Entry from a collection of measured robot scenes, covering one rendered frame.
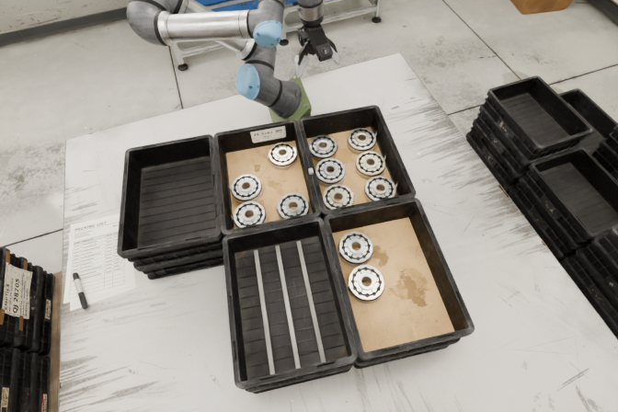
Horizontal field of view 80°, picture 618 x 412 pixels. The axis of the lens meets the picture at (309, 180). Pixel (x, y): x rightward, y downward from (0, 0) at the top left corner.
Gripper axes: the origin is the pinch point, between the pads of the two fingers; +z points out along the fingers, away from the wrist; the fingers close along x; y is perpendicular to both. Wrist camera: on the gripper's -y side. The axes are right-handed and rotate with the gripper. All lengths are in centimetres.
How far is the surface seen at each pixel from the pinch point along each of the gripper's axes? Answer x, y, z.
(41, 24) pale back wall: 151, 258, 74
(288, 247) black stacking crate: 31, -46, 23
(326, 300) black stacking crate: 27, -65, 24
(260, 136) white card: 26.0, -4.5, 15.1
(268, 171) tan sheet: 28.1, -15.8, 21.3
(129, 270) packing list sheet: 84, -26, 32
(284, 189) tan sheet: 25.3, -25.4, 21.9
